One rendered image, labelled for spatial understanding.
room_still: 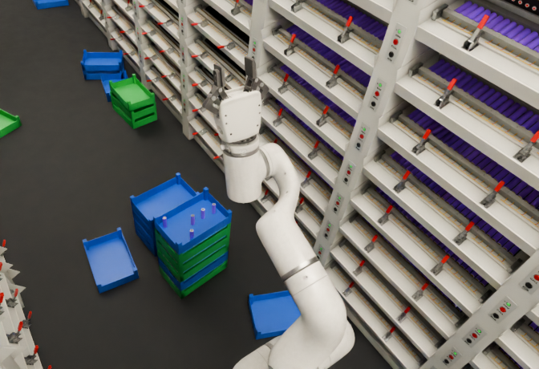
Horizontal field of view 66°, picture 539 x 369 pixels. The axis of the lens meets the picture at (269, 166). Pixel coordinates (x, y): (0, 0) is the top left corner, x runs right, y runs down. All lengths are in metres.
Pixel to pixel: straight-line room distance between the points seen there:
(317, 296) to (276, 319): 1.36
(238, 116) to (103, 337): 1.56
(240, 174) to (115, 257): 1.58
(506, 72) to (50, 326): 2.10
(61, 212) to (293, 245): 1.99
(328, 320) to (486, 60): 0.79
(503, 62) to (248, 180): 0.73
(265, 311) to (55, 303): 1.03
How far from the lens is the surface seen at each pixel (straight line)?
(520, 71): 1.25
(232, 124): 0.87
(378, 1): 1.43
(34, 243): 2.60
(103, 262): 2.42
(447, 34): 1.31
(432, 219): 1.55
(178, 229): 1.98
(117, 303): 2.28
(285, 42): 1.86
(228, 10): 2.14
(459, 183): 1.42
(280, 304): 2.26
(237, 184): 0.94
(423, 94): 1.39
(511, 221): 1.40
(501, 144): 1.31
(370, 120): 1.53
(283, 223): 0.89
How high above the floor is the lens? 1.99
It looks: 44 degrees down
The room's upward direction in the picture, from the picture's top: 10 degrees clockwise
